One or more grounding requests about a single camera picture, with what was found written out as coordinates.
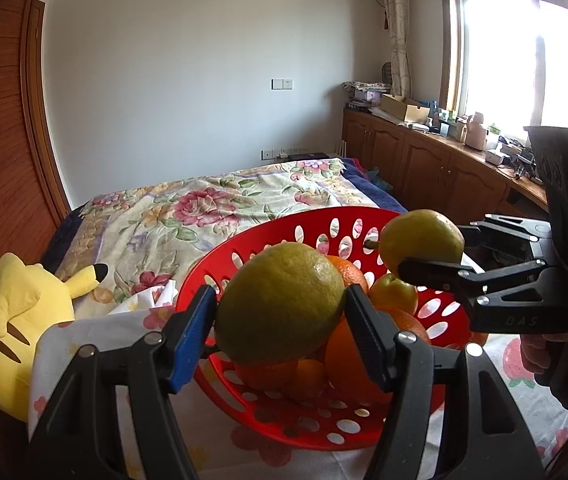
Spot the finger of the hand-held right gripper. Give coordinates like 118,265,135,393
397,257,563,333
458,214,556,262

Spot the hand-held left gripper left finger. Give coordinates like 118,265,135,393
28,285,217,480

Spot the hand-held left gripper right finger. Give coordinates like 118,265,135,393
344,284,547,480

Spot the large orange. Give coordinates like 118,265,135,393
324,309,433,407

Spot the yellow pear with stem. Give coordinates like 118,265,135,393
364,209,466,277

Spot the small yellow fruit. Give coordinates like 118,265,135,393
369,272,419,315

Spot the large yellow-green citrus fruit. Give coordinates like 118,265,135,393
214,241,346,366

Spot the red perforated plastic basket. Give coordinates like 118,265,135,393
175,206,487,452

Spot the person's right hand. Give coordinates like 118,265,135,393
520,331,568,398

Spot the black device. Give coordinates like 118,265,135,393
511,152,535,178

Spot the pink kettle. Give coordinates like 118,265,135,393
464,114,487,151

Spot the teal cloth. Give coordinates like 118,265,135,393
368,167,395,191

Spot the white flower-print sheet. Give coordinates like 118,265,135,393
28,280,568,480

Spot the wooden cabinet row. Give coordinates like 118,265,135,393
341,107,550,226

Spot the floral quilt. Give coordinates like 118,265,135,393
61,157,380,306

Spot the cardboard box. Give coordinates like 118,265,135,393
380,93,430,123

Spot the window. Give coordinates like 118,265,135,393
439,0,568,151

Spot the yellow plush toy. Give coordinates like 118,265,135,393
0,252,109,423

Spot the floral cloth pile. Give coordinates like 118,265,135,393
342,80,390,106

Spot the patterned curtain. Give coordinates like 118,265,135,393
376,0,415,98

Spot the wooden wardrobe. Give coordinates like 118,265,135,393
0,0,72,480

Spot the white wall socket row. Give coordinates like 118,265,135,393
261,146,310,160

